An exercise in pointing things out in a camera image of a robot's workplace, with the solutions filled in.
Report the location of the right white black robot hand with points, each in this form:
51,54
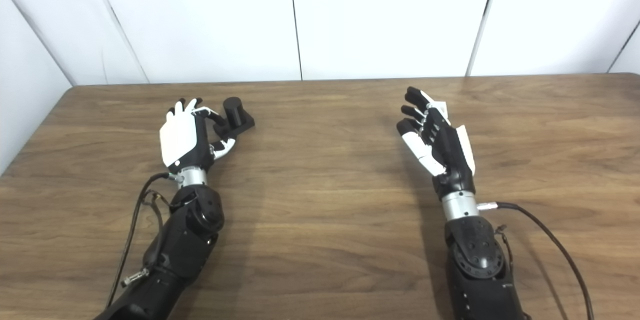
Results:
450,157

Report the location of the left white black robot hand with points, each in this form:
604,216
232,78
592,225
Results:
177,142

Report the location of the white square piece with hole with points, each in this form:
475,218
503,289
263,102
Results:
442,109

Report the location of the black peg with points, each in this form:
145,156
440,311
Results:
240,117

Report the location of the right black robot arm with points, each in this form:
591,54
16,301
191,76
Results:
480,285

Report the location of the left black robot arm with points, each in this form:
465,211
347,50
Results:
180,245

